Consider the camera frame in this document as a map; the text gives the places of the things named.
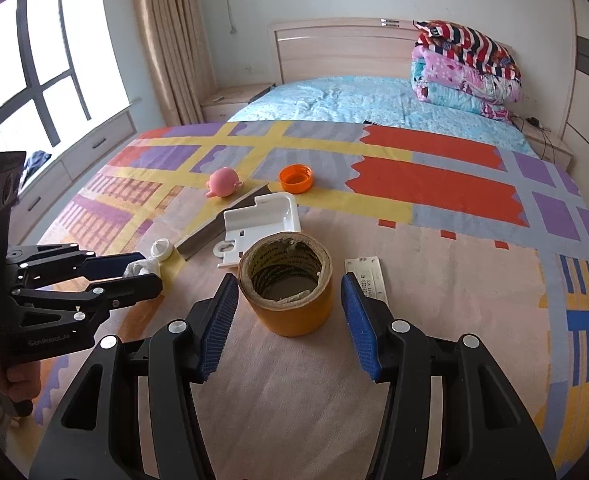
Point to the dark framed window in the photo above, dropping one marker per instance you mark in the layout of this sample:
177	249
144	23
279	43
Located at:
39	45

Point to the white label strip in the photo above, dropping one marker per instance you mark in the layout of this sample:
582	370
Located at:
369	270

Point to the brown tape roll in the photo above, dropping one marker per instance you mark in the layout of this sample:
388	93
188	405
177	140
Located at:
289	317

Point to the window seat drawers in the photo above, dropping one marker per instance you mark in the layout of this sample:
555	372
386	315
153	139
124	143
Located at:
74	160

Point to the person's left hand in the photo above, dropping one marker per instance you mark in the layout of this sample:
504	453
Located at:
9	382

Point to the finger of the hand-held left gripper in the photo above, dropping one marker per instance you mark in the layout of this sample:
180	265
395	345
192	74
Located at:
109	266
134	290

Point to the white tissue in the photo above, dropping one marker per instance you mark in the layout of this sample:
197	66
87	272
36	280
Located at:
139	266

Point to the grey strip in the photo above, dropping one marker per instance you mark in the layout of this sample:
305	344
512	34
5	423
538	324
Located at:
204	237

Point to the small white cap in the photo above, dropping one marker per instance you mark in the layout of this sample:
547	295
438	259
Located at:
162	249

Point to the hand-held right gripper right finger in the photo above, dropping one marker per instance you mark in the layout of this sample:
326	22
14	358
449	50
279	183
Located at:
362	325

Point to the pink round toy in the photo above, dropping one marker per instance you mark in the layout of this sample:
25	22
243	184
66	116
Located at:
223	182

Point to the white plastic tray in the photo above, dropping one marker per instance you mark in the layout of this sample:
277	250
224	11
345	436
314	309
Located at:
254	217

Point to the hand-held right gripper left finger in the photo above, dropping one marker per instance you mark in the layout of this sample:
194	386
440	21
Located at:
219	330

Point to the light wooden nightstand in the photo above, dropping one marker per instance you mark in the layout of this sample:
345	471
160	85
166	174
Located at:
554	147
229	105

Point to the orange bottle cap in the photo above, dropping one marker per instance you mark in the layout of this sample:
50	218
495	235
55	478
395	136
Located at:
297	179

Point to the light wooden headboard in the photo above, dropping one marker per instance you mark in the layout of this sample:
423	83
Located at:
334	50

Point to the dark cloth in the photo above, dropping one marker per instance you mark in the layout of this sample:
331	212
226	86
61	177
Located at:
34	162

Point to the striped folded blanket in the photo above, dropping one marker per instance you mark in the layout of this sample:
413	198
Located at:
469	42

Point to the beige curtain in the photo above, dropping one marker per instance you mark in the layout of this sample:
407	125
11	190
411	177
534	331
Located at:
174	35

